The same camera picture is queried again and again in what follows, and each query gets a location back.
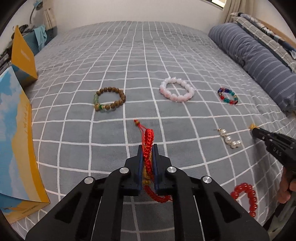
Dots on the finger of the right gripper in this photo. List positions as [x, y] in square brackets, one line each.
[262, 134]

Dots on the blue desk lamp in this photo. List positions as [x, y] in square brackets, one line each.
[38, 4]

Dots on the person's right hand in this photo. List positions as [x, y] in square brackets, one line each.
[283, 194]

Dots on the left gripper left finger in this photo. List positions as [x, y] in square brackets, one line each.
[93, 209]

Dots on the beige curtain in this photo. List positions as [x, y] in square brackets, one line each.
[234, 6]

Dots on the white pearl earring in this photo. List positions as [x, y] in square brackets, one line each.
[233, 144]

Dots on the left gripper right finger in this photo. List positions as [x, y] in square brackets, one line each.
[203, 210]

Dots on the blue and yellow gift box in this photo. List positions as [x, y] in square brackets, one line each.
[22, 189]

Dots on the dark patterned pillow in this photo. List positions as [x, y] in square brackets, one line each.
[289, 46]

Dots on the grey checked bed sheet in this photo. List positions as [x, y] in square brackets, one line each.
[95, 81]

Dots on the small gold charm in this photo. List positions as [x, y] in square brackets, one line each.
[252, 126]

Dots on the wooden headboard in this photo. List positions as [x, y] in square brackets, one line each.
[278, 32]

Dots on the grey checked pillow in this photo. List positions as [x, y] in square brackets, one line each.
[286, 57]

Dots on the blue striped rolled duvet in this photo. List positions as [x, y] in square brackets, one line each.
[276, 79]

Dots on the light blue cloth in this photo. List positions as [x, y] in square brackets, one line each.
[41, 36]

